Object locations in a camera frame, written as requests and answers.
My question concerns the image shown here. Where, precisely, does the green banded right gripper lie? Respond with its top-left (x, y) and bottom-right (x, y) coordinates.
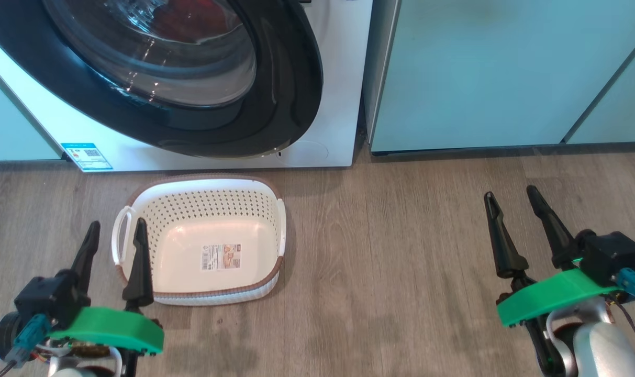
top-left (484, 185), bottom-right (622, 377)

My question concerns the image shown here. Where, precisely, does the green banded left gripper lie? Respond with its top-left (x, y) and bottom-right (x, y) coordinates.
top-left (0, 218), bottom-right (165, 363)

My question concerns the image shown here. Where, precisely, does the black round glass washer door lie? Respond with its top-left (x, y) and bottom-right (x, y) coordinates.
top-left (0, 0), bottom-right (324, 159)

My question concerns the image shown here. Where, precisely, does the plain red garment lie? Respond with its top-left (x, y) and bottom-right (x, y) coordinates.
top-left (152, 0), bottom-right (239, 45)

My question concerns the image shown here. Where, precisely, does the white perforated laundry basket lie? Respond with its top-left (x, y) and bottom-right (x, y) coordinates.
top-left (111, 173), bottom-right (287, 307)

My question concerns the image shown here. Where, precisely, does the printed basket product sticker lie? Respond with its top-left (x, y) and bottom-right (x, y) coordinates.
top-left (201, 243), bottom-right (243, 271)

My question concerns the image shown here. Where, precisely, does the white front-load washing machine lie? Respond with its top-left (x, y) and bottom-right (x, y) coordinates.
top-left (0, 0), bottom-right (374, 172)

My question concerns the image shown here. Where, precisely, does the blue energy label sticker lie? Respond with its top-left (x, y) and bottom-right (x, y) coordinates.
top-left (61, 142), bottom-right (114, 172)

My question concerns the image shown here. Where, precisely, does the pale green cabinet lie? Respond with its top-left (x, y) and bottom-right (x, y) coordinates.
top-left (363, 0), bottom-right (635, 155)
top-left (0, 55), bottom-right (65, 163)

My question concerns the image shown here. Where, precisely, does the oval white filter cover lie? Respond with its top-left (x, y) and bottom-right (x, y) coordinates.
top-left (275, 140), bottom-right (329, 164)

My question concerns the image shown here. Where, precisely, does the teal left camera cable connector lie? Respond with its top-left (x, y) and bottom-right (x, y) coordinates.
top-left (4, 314), bottom-right (52, 366)

